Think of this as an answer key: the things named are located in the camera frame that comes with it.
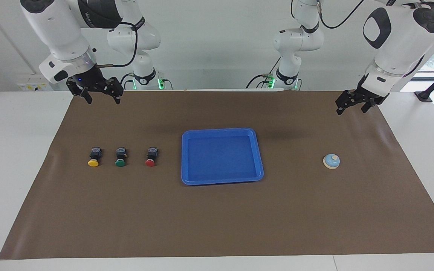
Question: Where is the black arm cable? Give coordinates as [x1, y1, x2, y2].
[96, 21, 139, 68]
[316, 0, 366, 29]

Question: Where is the red push button switch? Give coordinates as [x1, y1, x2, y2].
[145, 147, 158, 167]

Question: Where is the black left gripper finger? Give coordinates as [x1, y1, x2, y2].
[361, 97, 385, 113]
[336, 90, 359, 114]

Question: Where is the black base cable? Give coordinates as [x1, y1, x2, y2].
[245, 56, 281, 89]
[120, 73, 135, 91]

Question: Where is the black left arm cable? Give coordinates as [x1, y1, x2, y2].
[316, 0, 366, 29]

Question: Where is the blue plastic tray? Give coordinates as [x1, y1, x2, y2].
[181, 128, 264, 186]

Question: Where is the brown table mat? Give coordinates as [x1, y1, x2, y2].
[0, 90, 434, 260]

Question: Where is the green push button switch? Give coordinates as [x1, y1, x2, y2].
[115, 147, 127, 167]

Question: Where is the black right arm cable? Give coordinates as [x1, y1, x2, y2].
[96, 21, 139, 68]

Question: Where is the yellow push button switch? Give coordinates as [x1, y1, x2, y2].
[88, 147, 102, 167]

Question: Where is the light blue desk bell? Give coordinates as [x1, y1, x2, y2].
[323, 154, 341, 170]

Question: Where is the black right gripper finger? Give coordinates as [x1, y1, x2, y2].
[103, 77, 123, 105]
[66, 80, 92, 104]

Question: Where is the white socket strip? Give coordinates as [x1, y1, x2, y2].
[17, 83, 49, 92]

